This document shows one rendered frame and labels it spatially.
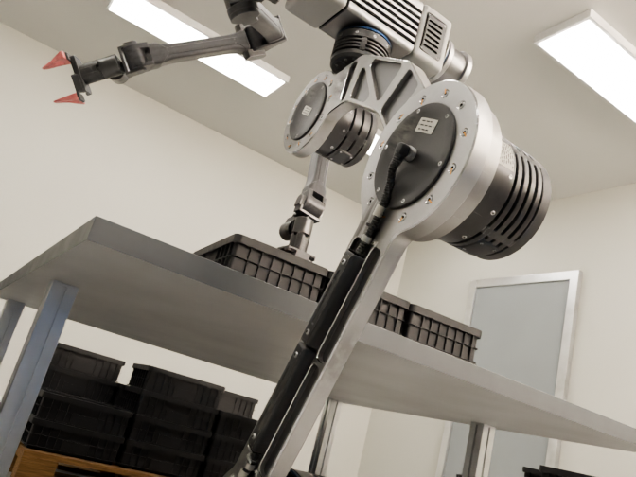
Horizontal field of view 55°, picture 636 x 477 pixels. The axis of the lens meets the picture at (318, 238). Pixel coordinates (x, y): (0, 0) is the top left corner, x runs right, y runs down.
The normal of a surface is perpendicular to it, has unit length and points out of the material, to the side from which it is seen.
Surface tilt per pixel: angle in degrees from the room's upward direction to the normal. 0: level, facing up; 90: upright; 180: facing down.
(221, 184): 90
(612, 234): 90
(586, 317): 90
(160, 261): 90
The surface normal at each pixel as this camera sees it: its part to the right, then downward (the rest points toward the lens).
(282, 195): 0.54, -0.13
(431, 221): 0.02, 0.77
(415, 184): -0.81, -0.36
